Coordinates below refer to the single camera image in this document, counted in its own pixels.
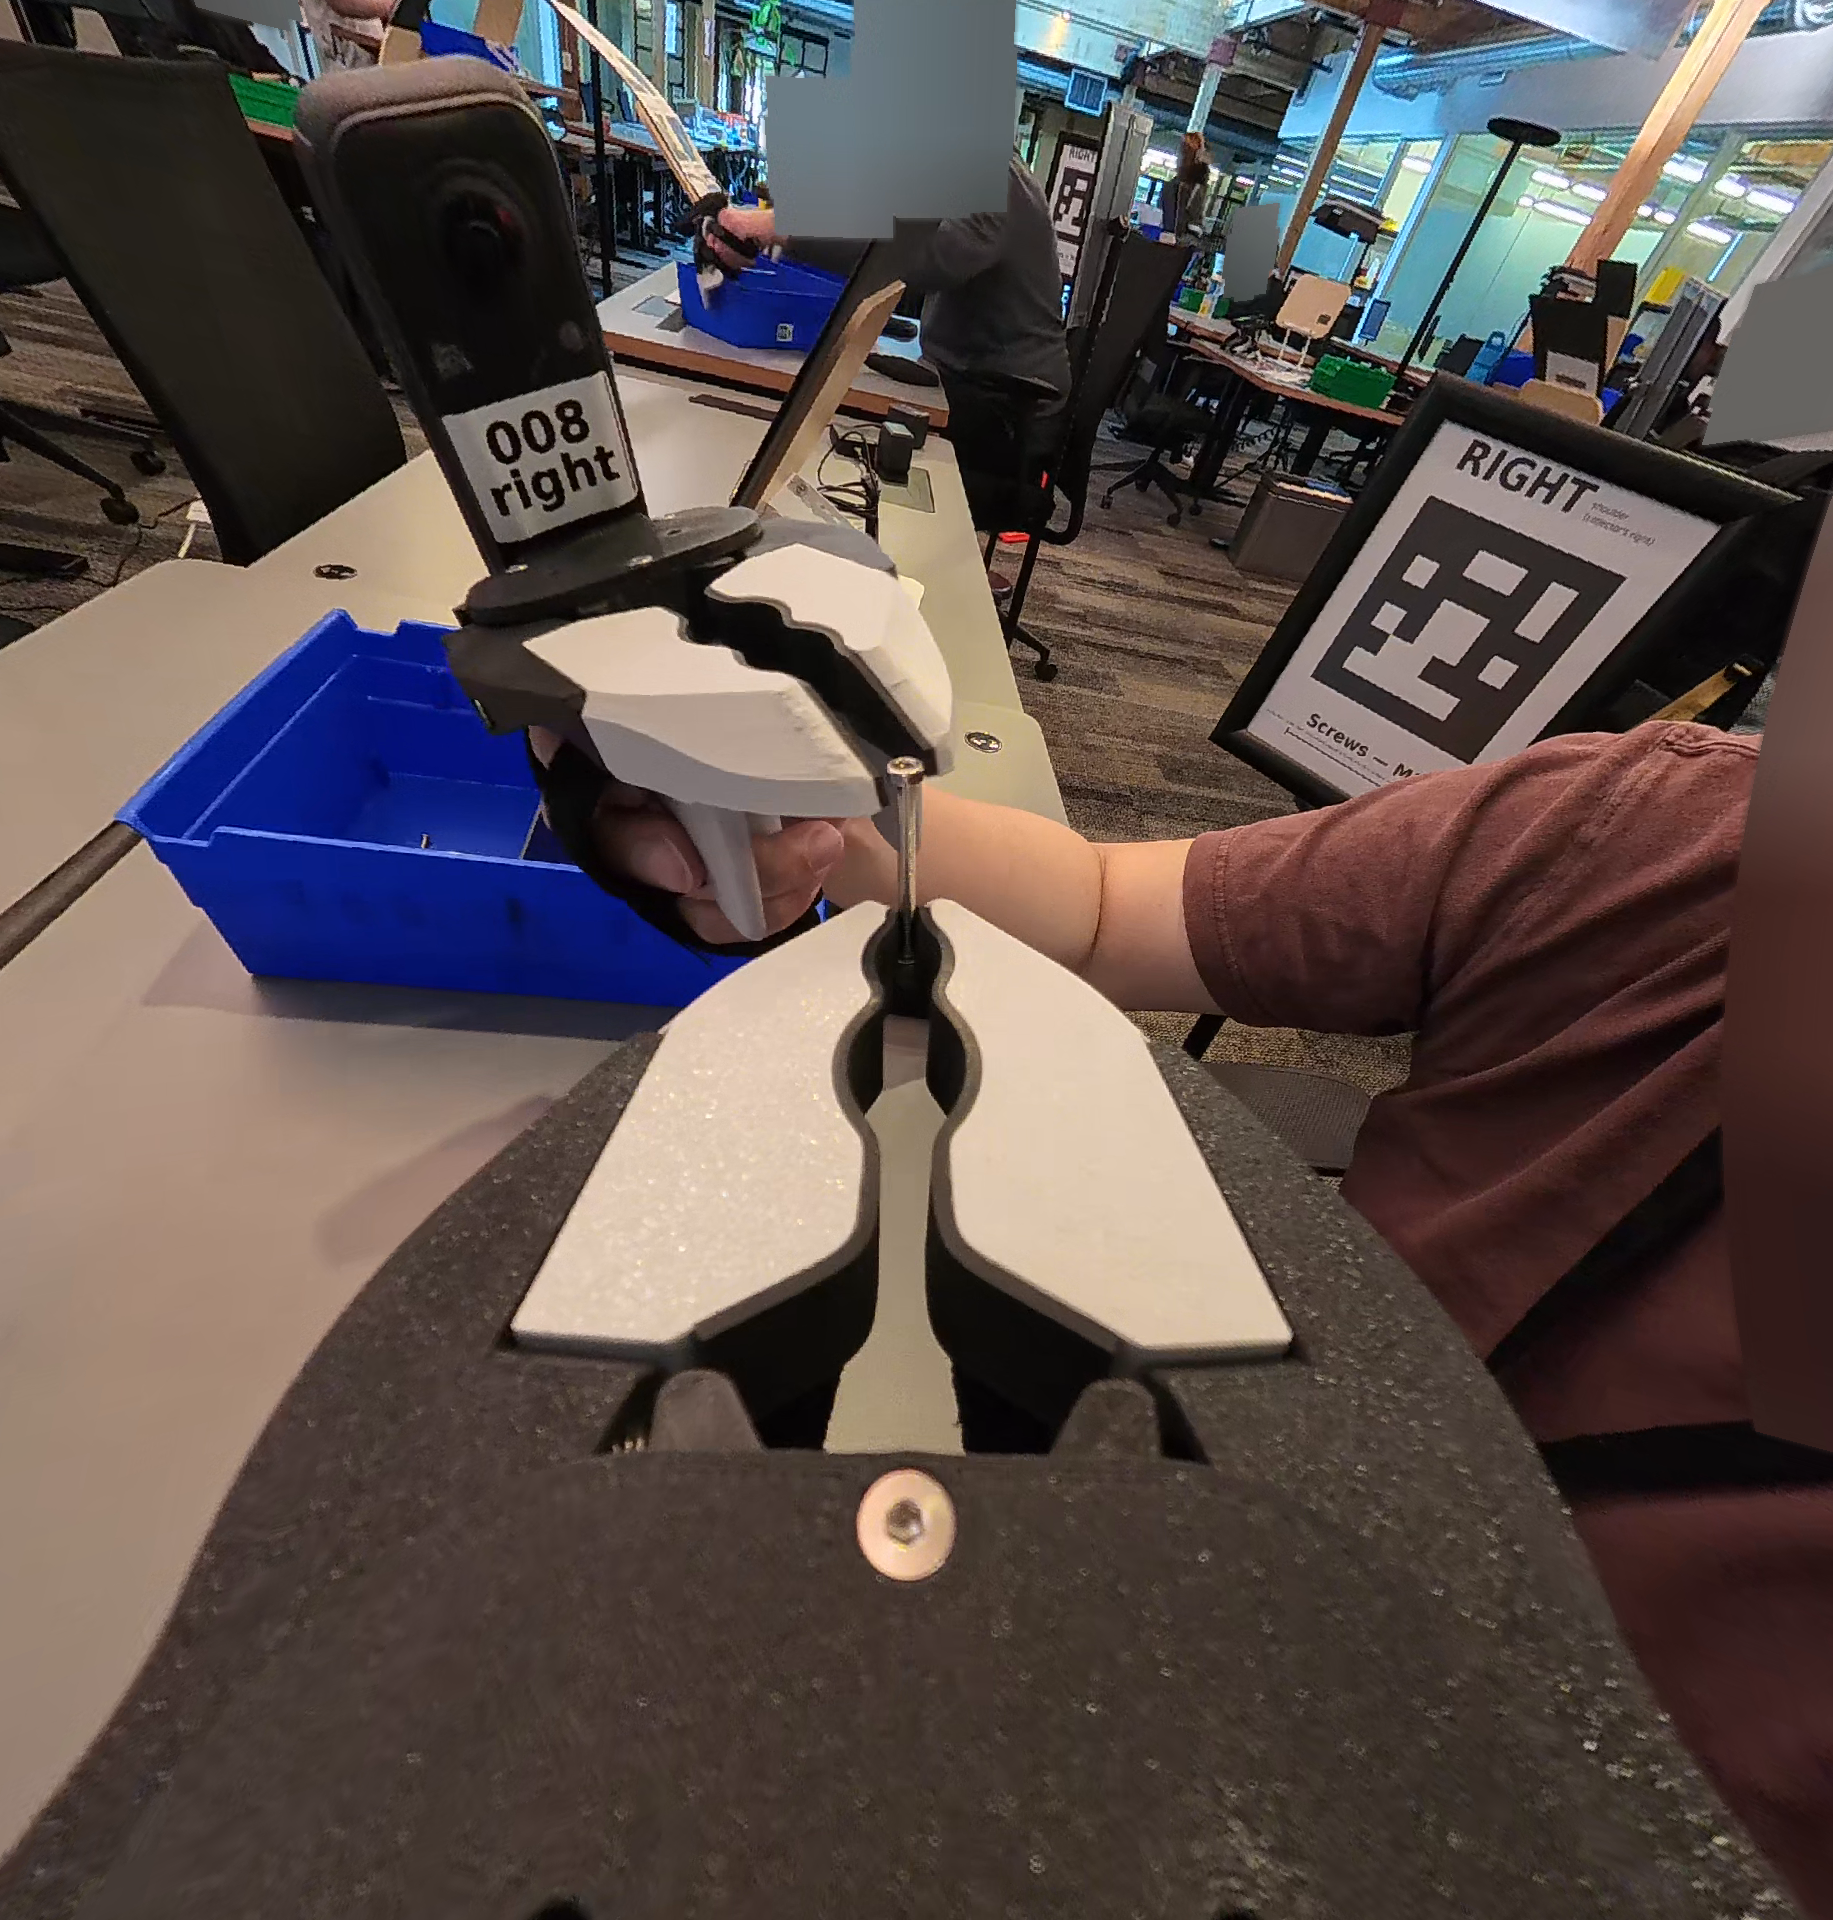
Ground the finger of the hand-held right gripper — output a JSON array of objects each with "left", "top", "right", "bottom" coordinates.
[
  {"left": 698, "top": 540, "right": 959, "bottom": 780},
  {"left": 524, "top": 612, "right": 900, "bottom": 940}
]

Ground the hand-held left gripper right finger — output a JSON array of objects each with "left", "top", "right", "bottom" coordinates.
[{"left": 924, "top": 898, "right": 1297, "bottom": 1454}]

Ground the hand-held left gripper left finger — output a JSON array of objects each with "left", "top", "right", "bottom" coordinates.
[{"left": 509, "top": 899, "right": 886, "bottom": 1449}]

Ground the person's right forearm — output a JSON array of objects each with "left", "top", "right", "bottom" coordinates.
[{"left": 854, "top": 785, "right": 1223, "bottom": 1020}]

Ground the person's right hand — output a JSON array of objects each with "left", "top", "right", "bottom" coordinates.
[{"left": 539, "top": 732, "right": 877, "bottom": 948}]

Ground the black chair seat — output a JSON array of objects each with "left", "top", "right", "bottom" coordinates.
[{"left": 1186, "top": 1010, "right": 1383, "bottom": 1179}]

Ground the brown leaning board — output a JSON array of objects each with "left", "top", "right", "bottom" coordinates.
[{"left": 729, "top": 275, "right": 907, "bottom": 518}]

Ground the black mesh office chair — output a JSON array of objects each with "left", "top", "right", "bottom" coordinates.
[{"left": 0, "top": 29, "right": 408, "bottom": 570}]

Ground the blue plastic parts bin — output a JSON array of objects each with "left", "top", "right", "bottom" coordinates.
[{"left": 115, "top": 607, "right": 833, "bottom": 1008}]

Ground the grey floor box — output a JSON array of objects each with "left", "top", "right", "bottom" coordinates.
[{"left": 1230, "top": 467, "right": 1359, "bottom": 585}]

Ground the black swivel office chair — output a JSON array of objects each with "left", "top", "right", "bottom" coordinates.
[{"left": 0, "top": 170, "right": 167, "bottom": 579}]

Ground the black framed marker sign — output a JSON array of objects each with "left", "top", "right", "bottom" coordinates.
[{"left": 1208, "top": 372, "right": 1802, "bottom": 819}]

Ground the black floor lamp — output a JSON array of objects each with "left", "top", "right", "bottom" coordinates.
[{"left": 1402, "top": 117, "right": 1563, "bottom": 392}]

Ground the black chest strap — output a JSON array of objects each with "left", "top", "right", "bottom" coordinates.
[
  {"left": 1538, "top": 1415, "right": 1833, "bottom": 1502},
  {"left": 1486, "top": 1132, "right": 1727, "bottom": 1388}
]

